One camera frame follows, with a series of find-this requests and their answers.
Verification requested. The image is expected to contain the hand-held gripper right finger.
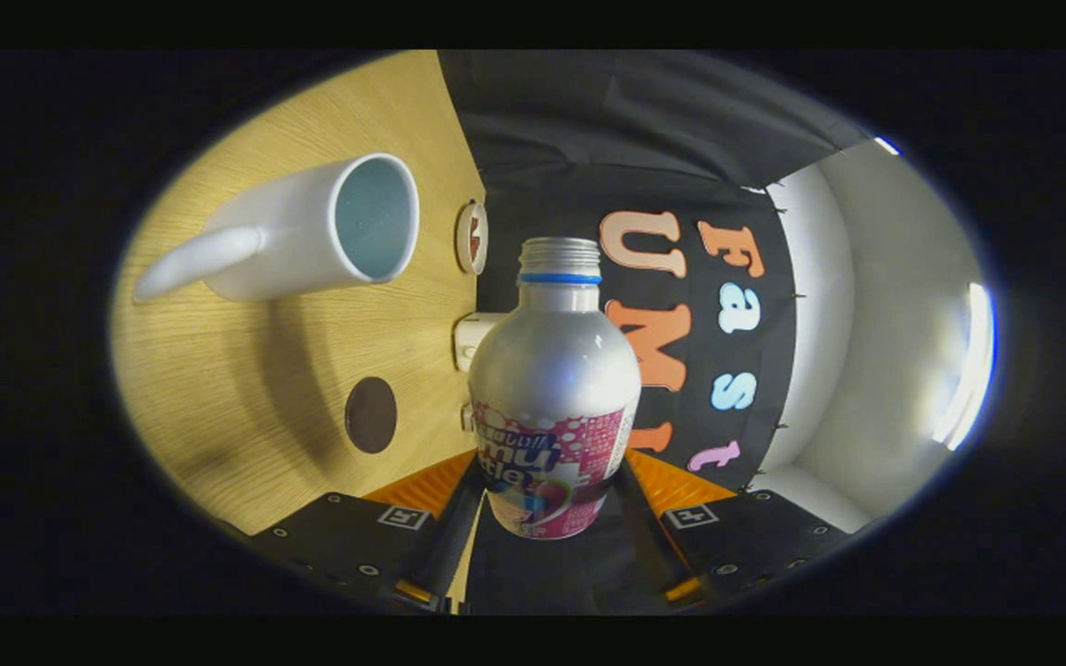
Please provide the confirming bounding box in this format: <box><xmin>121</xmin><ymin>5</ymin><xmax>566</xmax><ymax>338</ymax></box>
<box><xmin>621</xmin><ymin>450</ymin><xmax>853</xmax><ymax>611</ymax></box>

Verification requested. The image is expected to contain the black backdrop cloth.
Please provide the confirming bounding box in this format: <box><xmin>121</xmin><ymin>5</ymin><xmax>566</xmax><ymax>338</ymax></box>
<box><xmin>438</xmin><ymin>51</ymin><xmax>876</xmax><ymax>616</ymax></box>

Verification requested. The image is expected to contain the white toaster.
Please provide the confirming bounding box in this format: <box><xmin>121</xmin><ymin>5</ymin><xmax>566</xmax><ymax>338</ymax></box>
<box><xmin>453</xmin><ymin>312</ymin><xmax>511</xmax><ymax>373</ymax></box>

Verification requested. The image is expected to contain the white round plate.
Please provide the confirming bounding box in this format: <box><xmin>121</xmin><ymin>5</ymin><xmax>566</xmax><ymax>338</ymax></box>
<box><xmin>455</xmin><ymin>200</ymin><xmax>490</xmax><ymax>276</ymax></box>

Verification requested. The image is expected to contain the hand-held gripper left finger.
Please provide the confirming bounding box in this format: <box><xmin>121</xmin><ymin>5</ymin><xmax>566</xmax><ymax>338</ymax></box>
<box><xmin>218</xmin><ymin>450</ymin><xmax>488</xmax><ymax>616</ymax></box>

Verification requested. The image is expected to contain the wooden table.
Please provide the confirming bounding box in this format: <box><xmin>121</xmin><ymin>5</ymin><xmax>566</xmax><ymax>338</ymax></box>
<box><xmin>110</xmin><ymin>51</ymin><xmax>490</xmax><ymax>537</ymax></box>

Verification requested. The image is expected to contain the silver juice bottle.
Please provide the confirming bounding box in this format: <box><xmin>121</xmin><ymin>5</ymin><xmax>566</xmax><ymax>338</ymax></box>
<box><xmin>468</xmin><ymin>237</ymin><xmax>642</xmax><ymax>541</ymax></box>

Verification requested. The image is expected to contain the white cup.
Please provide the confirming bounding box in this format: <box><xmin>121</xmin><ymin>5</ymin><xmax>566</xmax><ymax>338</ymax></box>
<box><xmin>133</xmin><ymin>153</ymin><xmax>421</xmax><ymax>303</ymax></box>

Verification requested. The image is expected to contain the long ceiling light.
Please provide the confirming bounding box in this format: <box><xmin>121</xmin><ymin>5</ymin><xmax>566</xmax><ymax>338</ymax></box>
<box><xmin>931</xmin><ymin>282</ymin><xmax>997</xmax><ymax>452</ymax></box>

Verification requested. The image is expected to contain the brown round coaster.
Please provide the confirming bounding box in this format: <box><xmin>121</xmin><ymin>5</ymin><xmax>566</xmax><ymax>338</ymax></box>
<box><xmin>344</xmin><ymin>376</ymin><xmax>398</xmax><ymax>455</ymax></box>

